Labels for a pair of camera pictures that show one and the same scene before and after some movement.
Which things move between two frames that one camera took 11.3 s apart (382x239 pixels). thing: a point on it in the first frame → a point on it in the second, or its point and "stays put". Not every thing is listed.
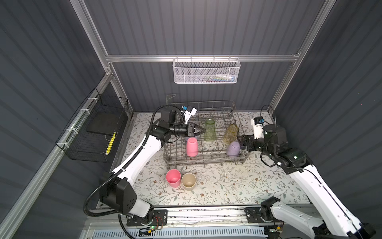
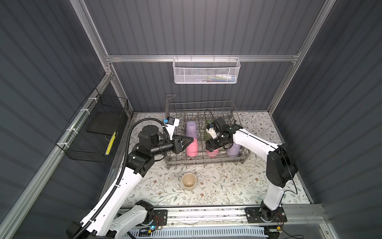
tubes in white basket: (219, 78) stays put
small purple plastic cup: (233, 149) stays put
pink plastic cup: (173, 177) → (213, 154)
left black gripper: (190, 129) → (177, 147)
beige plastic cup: (188, 180) stays put
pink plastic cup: (192, 147) stays put
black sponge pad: (103, 122) stays put
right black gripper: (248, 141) → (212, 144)
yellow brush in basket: (110, 143) stays put
